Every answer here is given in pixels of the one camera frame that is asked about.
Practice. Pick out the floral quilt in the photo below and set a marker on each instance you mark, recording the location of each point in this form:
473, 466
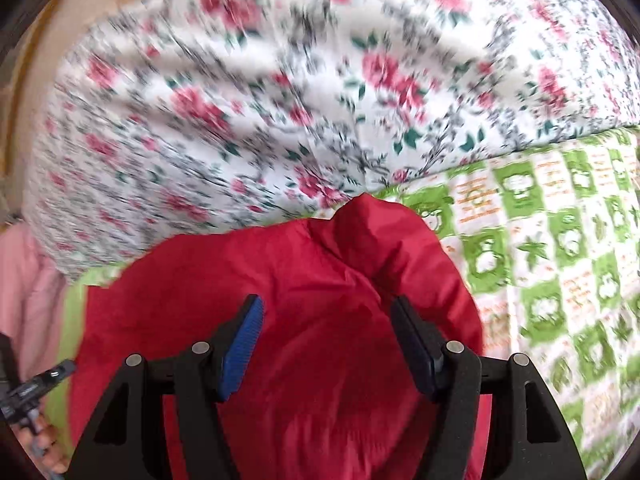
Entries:
300, 85

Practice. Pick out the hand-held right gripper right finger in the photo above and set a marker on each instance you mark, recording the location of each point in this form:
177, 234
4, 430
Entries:
415, 345

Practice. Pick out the person's left hand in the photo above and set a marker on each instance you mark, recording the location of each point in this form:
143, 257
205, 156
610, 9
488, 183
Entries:
47, 447

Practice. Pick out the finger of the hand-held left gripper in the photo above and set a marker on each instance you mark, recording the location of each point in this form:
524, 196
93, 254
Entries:
60, 372

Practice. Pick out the red quilted jacket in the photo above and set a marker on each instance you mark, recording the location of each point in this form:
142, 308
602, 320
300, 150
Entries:
325, 280

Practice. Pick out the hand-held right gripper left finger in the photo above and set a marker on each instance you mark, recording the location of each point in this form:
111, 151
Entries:
242, 350

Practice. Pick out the beige satin cushion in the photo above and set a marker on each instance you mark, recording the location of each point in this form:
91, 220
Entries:
65, 20

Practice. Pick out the pink blanket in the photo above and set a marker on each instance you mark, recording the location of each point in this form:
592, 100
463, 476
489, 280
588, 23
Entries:
27, 290

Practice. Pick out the green printed bed sheet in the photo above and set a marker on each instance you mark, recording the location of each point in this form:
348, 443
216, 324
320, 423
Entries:
550, 260

